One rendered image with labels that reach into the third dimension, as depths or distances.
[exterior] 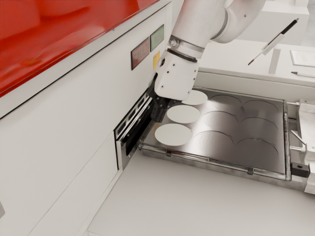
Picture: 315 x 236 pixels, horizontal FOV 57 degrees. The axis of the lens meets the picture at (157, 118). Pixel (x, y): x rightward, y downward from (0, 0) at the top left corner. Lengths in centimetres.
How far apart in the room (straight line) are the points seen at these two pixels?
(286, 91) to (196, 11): 50
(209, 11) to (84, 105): 32
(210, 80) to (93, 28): 66
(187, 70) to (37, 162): 38
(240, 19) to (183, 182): 41
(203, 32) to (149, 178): 38
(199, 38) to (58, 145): 36
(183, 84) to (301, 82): 46
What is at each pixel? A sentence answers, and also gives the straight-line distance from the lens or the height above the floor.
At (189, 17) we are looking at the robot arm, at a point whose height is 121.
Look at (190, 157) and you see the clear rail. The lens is 71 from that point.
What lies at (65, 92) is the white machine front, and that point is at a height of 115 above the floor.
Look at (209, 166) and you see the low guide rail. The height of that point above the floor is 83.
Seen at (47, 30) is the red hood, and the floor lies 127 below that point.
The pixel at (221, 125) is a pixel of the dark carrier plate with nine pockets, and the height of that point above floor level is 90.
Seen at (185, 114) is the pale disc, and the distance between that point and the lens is 87.
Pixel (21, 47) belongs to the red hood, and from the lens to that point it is 33.
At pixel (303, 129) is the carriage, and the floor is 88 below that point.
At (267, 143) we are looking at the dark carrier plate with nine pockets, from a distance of 80.
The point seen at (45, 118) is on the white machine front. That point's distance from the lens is 45.
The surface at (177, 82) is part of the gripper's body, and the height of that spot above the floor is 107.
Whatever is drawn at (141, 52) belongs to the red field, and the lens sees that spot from 75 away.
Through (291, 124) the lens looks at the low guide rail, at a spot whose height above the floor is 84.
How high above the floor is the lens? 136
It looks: 33 degrees down
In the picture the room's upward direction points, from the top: straight up
